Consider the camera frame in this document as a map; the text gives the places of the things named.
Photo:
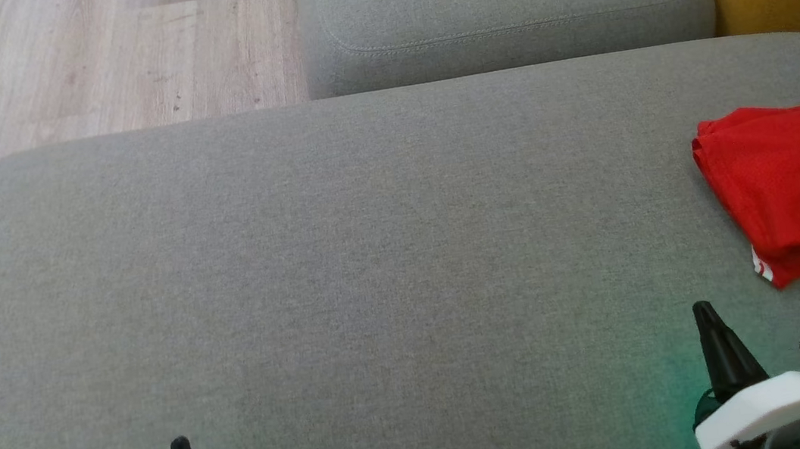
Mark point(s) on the red basketball jersey black numbers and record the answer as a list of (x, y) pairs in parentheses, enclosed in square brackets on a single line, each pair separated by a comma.
[(799, 183)]

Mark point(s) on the small grey sofa seat cushion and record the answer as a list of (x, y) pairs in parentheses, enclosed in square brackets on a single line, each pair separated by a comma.
[(495, 7)]

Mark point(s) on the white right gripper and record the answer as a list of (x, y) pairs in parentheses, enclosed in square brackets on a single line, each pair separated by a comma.
[(767, 416)]

